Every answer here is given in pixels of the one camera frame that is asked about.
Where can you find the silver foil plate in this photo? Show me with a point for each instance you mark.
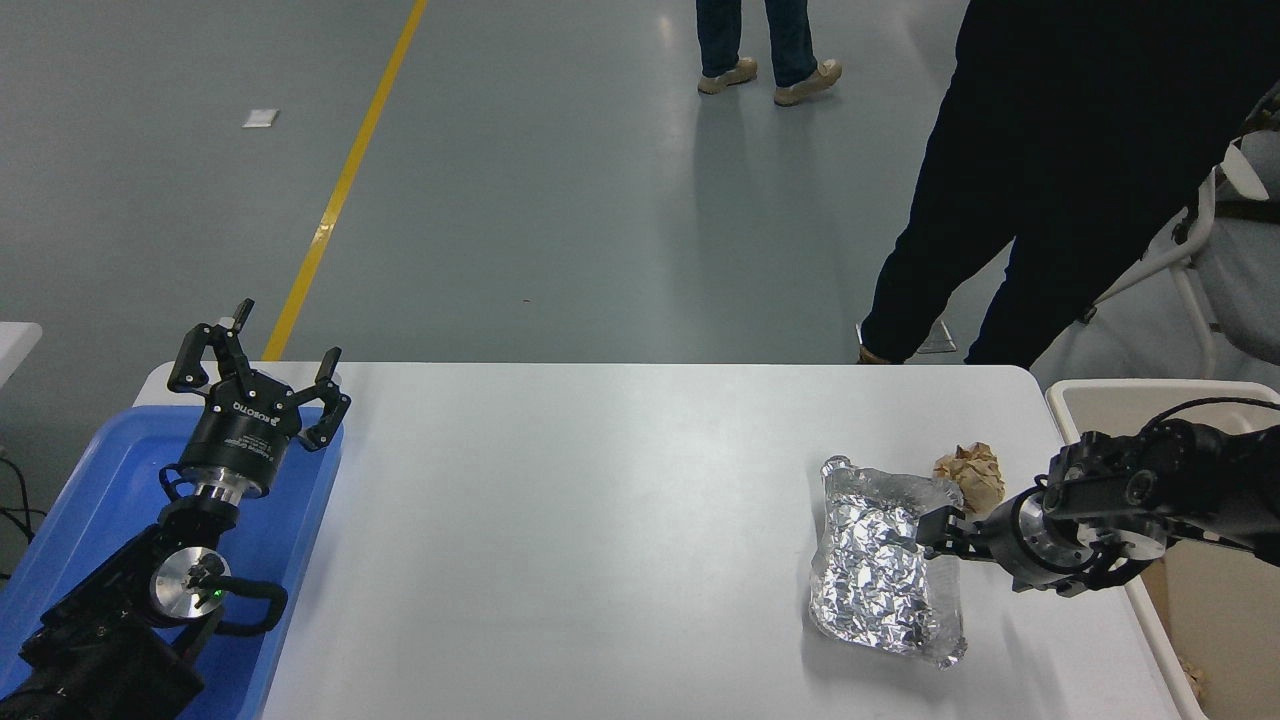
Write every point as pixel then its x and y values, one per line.
pixel 870 570

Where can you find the person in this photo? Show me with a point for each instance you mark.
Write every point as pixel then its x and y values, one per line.
pixel 720 40
pixel 1050 150

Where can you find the crumpled tan paper ball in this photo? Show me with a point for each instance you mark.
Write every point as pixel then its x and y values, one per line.
pixel 1193 682
pixel 975 475

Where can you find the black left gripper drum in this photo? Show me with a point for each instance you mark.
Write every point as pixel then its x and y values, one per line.
pixel 240 430

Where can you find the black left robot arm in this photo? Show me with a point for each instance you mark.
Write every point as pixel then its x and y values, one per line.
pixel 110 620

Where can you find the large pale plastic bin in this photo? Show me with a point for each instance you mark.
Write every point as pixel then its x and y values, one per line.
pixel 1100 410

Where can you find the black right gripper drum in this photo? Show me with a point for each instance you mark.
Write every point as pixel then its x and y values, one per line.
pixel 1005 540

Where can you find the white side table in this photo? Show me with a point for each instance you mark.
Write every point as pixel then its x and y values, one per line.
pixel 15 345

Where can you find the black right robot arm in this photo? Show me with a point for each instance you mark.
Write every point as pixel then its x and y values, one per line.
pixel 1200 480

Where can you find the blue plastic tray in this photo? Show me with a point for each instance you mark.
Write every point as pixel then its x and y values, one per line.
pixel 110 470

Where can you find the white frame grey chair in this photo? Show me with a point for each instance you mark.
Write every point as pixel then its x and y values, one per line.
pixel 1250 270

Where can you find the small white paper sheet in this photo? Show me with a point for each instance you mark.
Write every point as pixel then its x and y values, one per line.
pixel 261 118

